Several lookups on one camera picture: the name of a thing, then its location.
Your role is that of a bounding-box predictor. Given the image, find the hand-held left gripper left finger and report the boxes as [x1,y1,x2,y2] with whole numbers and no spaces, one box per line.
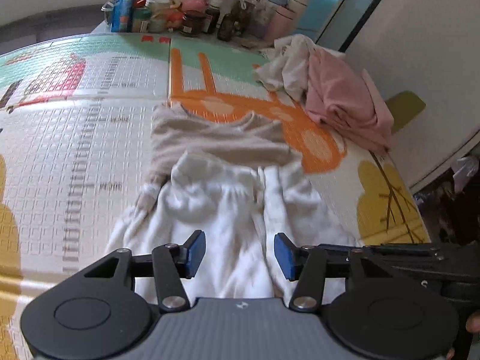
[83,229,207,313]

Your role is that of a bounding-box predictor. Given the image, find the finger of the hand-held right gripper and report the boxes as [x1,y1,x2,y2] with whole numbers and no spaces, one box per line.
[319,242,440,262]

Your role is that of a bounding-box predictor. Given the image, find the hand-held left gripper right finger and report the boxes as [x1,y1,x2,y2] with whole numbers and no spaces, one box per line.
[273,232,376,313]

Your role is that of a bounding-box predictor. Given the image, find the white fleece pants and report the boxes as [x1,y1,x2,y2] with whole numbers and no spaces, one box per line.
[105,150,357,301]

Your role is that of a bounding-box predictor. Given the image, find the dark household clutter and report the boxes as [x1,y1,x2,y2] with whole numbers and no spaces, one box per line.
[412,154,480,249]

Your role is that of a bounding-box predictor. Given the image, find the olive green chair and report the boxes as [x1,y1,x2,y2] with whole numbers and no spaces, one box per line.
[384,90,427,134]

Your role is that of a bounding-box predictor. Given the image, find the pink fleece garment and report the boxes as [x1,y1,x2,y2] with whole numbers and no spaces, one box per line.
[304,47,395,154]

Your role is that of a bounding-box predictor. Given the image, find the colourful play mat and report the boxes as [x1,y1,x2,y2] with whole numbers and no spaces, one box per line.
[0,32,430,360]

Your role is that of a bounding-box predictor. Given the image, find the white floral garment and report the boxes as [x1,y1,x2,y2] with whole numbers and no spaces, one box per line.
[254,34,319,102]

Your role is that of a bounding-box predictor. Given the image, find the dark glass bottle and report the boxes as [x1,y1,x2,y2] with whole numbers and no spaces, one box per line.
[217,13,235,42]

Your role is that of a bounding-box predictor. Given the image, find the dark jam jar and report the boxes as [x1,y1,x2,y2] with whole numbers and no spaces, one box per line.
[181,10,206,38]

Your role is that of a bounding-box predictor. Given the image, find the pink tumbler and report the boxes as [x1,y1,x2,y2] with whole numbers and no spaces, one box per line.
[264,7,297,43]

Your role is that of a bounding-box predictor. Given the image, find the white tub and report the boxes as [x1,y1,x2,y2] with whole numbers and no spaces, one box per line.
[148,7,170,33]

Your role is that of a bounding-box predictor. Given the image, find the brown bottle with white cap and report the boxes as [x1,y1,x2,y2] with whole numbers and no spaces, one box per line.
[204,0,222,35]

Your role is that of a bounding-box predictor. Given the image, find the green lid jar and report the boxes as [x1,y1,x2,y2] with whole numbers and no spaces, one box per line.
[131,7,152,33]

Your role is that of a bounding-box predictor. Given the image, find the floral white tumbler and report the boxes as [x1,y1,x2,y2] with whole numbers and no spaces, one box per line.
[259,0,279,27]

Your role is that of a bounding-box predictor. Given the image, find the dark floral gift bag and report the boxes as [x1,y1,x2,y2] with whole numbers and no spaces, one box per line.
[229,0,270,41]

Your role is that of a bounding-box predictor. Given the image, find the pink plastic bag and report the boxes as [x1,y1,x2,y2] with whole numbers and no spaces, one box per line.
[179,0,211,12]

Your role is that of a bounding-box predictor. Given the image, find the blue drink can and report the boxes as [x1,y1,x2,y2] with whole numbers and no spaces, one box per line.
[110,0,142,34]

